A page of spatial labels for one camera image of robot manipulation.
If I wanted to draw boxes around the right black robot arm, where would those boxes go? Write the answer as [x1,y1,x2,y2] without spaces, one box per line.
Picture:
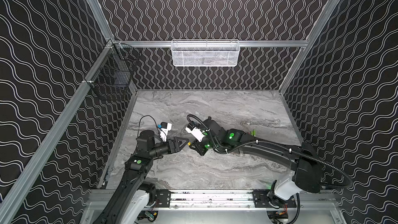
[186,115,322,206]

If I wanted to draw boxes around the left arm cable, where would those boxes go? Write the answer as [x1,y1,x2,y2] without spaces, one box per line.
[136,114,162,139]

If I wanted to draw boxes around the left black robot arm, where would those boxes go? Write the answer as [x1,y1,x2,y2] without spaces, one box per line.
[94,130,189,224]

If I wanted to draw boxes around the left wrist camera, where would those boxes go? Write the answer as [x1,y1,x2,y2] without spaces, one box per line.
[157,122,172,142]

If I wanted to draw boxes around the white wire mesh basket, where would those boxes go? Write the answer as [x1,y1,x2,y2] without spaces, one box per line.
[171,39,240,67]

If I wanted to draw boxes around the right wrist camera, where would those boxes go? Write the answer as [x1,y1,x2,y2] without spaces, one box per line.
[186,124,205,142]

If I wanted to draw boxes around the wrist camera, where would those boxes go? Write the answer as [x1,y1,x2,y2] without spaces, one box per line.
[157,122,172,142]
[186,124,205,142]

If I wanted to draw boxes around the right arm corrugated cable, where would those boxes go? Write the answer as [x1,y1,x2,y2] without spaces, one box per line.
[186,114,353,189]

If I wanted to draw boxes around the black wire mesh basket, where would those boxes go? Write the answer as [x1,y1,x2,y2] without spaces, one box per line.
[88,43,143,102]

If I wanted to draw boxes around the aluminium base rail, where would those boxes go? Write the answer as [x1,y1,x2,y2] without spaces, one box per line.
[86,189,337,211]

